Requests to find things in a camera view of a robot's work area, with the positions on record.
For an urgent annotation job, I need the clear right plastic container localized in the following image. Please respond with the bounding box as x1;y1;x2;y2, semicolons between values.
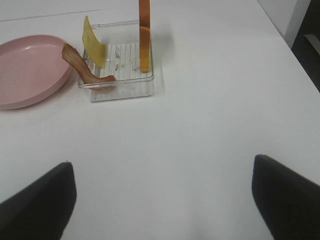
77;20;155;102

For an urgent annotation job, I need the dark chair at edge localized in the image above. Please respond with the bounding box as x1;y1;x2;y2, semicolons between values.
291;5;320;91

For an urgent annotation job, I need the yellow cheese slice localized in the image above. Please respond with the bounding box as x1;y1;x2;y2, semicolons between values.
82;15;107;69

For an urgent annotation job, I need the pink plate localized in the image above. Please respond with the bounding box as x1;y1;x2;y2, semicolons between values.
0;34;73;110

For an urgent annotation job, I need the upright bread slice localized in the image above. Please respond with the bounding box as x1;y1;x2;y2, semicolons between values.
138;0;151;73

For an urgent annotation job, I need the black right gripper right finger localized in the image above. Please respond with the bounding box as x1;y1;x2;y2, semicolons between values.
251;154;320;240

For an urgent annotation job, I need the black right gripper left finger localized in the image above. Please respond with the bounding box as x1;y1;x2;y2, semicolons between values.
0;162;77;240

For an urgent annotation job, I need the bacon strip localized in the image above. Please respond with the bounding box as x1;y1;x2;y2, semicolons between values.
61;43;116;84

